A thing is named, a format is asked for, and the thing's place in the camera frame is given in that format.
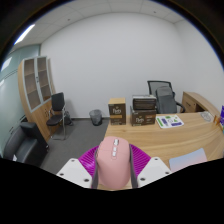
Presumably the grey waste bin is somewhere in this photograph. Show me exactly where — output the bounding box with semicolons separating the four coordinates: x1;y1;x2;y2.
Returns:
88;109;103;127

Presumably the black leather armchair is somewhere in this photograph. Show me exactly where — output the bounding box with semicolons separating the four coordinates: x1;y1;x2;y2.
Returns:
3;121;49;168

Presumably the black visitor chair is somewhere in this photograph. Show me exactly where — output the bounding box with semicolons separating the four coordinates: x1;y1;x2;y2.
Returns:
45;92;73;141

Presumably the black mesh office chair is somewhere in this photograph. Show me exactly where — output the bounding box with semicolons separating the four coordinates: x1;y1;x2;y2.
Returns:
147;80;186;115

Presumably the grey bag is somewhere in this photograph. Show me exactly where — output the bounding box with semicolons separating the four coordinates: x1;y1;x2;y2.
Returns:
155;85;178;115

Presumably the clear plastic bag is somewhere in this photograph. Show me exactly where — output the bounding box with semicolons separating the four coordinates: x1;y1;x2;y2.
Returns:
199;110;214;123

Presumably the blue-to-pink gradient mouse pad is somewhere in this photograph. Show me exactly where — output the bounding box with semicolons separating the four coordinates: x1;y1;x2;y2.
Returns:
168;147;208;173

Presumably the small orange block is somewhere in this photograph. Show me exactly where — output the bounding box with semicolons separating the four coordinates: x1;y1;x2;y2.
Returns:
213;114;223;127

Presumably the black cardboard box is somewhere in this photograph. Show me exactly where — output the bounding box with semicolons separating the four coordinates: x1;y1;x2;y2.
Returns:
131;94;158;112

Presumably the long ceiling light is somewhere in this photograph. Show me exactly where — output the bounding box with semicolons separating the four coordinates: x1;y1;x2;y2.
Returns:
13;23;36;45

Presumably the wooden side desk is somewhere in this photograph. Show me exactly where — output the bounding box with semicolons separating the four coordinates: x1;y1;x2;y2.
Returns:
181;91;221;118

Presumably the wooden shelf cabinet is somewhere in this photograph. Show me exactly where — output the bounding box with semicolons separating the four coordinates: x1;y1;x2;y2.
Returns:
17;55;58;141

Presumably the pink computer mouse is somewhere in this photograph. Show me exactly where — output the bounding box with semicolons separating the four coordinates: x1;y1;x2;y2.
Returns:
95;135;132;191

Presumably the wide brown cardboard box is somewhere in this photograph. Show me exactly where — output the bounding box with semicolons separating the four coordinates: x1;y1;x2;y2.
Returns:
129;105;157;127

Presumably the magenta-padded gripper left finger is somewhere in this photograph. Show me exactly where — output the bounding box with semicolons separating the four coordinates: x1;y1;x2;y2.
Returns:
56;144;101;190

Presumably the tall brown cardboard box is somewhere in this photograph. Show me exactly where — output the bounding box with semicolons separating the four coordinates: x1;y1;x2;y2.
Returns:
107;97;127;126

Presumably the white leaflet with coloured print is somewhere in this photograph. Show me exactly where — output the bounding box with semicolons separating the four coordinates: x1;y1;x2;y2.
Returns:
155;114;185;129

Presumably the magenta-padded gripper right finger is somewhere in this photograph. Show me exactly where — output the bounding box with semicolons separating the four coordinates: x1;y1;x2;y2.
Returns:
128;143;173;189

